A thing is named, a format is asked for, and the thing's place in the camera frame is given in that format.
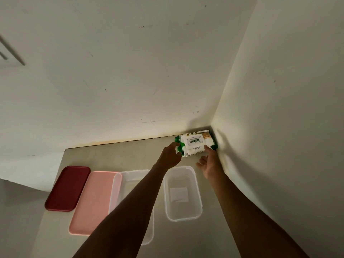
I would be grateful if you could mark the large clear plastic container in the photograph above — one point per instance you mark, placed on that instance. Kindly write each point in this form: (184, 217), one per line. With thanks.
(129, 182)

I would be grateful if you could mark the pink plastic lid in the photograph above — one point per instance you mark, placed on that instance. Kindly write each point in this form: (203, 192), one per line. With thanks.
(92, 204)

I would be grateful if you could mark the dark red plastic lid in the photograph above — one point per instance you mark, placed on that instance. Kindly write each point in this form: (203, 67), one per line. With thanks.
(67, 188)

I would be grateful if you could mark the person's left hand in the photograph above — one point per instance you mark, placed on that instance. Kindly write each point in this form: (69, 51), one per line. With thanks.
(169, 157)

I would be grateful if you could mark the small clear plastic container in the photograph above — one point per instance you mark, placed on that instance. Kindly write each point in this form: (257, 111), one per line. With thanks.
(182, 196)

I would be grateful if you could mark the white green wet wipes pack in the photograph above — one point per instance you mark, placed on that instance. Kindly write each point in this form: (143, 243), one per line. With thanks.
(196, 141)

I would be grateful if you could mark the white wall socket switch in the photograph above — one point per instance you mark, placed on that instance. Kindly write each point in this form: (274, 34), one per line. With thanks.
(8, 53)

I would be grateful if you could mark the person's left forearm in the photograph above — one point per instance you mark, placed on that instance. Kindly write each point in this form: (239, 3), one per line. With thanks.
(123, 220)

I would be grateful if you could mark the person's right hand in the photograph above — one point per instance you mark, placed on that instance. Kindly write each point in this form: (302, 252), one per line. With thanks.
(212, 165)

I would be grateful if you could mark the person's right forearm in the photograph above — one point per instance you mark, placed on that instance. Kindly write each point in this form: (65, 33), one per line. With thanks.
(250, 220)

